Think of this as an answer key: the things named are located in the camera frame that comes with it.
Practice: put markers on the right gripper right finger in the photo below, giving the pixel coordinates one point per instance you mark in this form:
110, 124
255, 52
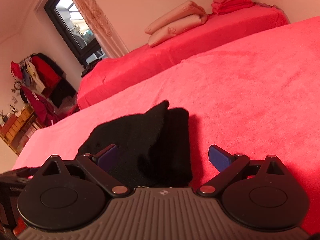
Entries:
219, 158

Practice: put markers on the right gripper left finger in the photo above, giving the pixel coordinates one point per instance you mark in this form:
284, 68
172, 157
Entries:
106, 158

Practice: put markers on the black pants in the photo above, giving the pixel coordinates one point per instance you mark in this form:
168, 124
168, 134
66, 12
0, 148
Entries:
153, 148

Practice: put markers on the pink near bed cover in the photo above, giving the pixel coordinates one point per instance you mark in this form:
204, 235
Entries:
258, 95

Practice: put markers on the wooden shelf with boxes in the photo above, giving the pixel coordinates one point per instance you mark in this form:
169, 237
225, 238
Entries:
18, 129

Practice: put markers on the red far bed cover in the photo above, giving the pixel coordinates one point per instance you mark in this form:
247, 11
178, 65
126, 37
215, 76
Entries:
111, 76

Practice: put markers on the clothes rack with garments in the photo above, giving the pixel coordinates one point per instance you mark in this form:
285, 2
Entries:
42, 84

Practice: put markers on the lower pink pillow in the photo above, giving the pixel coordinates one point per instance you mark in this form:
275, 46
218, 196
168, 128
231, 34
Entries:
176, 28

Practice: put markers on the pink pillow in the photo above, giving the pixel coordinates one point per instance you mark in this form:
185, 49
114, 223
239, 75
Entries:
183, 10
176, 28

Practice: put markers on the upper pink pillow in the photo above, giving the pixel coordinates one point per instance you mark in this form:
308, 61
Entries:
183, 10

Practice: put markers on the folded red blanket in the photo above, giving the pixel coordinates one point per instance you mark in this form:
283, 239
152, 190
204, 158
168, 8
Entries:
221, 7

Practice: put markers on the dark framed window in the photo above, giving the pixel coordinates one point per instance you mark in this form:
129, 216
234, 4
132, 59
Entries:
74, 30

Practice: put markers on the patterned pink curtain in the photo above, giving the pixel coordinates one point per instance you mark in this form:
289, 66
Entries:
101, 27

